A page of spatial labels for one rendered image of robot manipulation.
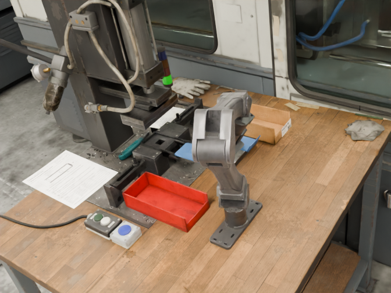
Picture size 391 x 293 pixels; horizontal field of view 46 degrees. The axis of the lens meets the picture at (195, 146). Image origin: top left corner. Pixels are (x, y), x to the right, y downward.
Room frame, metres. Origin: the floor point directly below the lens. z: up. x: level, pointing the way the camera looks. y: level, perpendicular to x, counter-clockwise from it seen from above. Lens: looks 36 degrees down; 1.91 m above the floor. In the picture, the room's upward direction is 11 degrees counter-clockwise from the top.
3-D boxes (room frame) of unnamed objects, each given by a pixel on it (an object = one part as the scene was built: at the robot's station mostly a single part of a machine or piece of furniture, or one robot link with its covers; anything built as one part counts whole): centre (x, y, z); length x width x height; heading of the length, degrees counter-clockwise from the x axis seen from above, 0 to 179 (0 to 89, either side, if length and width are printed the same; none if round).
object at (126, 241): (1.00, 0.25, 0.90); 0.07 x 0.07 x 0.06; 48
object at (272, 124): (1.44, -0.23, 0.93); 0.25 x 0.13 x 0.08; 48
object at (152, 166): (1.36, 0.11, 0.94); 0.20 x 0.10 x 0.07; 138
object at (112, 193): (1.17, 0.28, 0.95); 0.06 x 0.03 x 0.09; 138
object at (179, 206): (1.10, 0.12, 0.93); 0.25 x 0.12 x 0.06; 48
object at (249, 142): (1.34, -0.15, 0.93); 0.15 x 0.07 x 0.03; 47
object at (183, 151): (1.22, -0.01, 1.00); 0.15 x 0.07 x 0.03; 50
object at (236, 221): (0.97, -0.08, 0.94); 0.20 x 0.07 x 0.08; 138
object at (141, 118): (1.39, 0.18, 1.22); 0.26 x 0.18 x 0.30; 48
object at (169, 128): (1.36, 0.11, 0.98); 0.20 x 0.10 x 0.01; 138
